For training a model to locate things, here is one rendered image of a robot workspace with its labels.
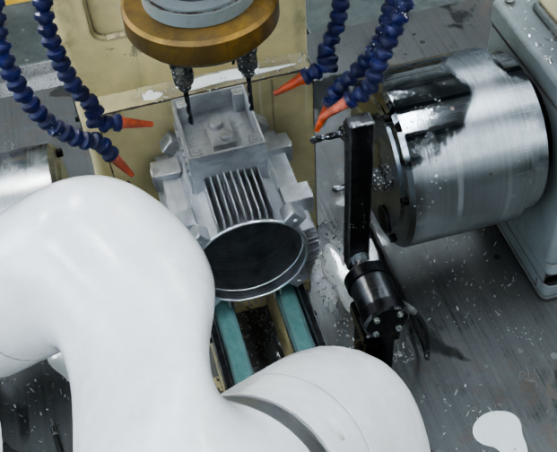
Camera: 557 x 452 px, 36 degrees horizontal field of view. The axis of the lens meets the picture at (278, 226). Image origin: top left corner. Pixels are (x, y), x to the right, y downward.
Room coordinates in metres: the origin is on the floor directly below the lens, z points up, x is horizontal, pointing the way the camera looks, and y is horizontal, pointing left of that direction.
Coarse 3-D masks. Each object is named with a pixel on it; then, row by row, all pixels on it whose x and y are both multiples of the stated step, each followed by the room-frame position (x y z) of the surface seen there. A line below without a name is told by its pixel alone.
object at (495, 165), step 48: (480, 48) 0.94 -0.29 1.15; (384, 96) 0.85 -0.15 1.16; (432, 96) 0.84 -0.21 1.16; (480, 96) 0.84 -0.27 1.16; (528, 96) 0.85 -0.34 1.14; (384, 144) 0.83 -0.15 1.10; (432, 144) 0.78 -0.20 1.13; (480, 144) 0.79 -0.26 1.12; (528, 144) 0.79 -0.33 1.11; (336, 192) 0.79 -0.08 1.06; (384, 192) 0.82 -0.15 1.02; (432, 192) 0.75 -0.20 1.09; (480, 192) 0.76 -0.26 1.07; (528, 192) 0.77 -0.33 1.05
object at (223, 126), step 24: (192, 96) 0.90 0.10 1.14; (216, 96) 0.91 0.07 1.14; (240, 96) 0.90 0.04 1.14; (216, 120) 0.86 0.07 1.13; (240, 120) 0.88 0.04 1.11; (192, 144) 0.84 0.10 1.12; (216, 144) 0.82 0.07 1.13; (240, 144) 0.83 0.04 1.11; (264, 144) 0.80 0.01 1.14; (192, 168) 0.78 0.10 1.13; (216, 168) 0.79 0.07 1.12; (240, 168) 0.79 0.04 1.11; (264, 168) 0.80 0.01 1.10; (192, 192) 0.79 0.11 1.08
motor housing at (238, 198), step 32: (160, 160) 0.88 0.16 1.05; (160, 192) 0.83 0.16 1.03; (224, 192) 0.77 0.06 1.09; (256, 192) 0.77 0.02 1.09; (224, 224) 0.71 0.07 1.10; (256, 224) 0.84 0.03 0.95; (288, 224) 0.72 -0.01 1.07; (224, 256) 0.78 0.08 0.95; (256, 256) 0.78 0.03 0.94; (288, 256) 0.76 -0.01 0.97; (224, 288) 0.72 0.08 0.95; (256, 288) 0.73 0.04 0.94
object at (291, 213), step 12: (264, 120) 0.91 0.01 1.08; (168, 132) 0.89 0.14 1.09; (264, 132) 0.90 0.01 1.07; (168, 144) 0.87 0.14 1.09; (288, 204) 0.74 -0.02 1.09; (288, 216) 0.72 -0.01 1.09; (300, 216) 0.73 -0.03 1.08; (192, 228) 0.72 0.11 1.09; (204, 228) 0.72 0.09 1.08; (204, 240) 0.70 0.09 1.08; (300, 276) 0.73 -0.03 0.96; (216, 300) 0.70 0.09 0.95
